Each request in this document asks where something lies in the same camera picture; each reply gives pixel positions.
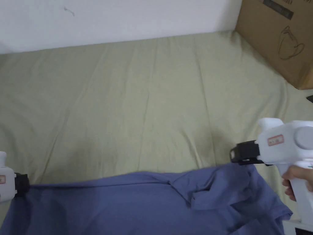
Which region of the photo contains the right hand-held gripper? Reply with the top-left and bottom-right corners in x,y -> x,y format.
229,118 -> 313,225

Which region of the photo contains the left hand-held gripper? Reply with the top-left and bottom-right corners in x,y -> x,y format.
0,151 -> 30,203

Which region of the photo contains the blue shirt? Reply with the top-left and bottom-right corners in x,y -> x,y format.
4,162 -> 294,235

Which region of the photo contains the person's right hand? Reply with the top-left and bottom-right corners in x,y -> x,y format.
282,164 -> 313,202

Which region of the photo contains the brown cardboard carton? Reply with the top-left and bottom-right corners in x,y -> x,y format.
235,0 -> 313,91

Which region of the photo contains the bed with pale green sheet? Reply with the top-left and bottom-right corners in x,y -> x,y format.
0,30 -> 313,235

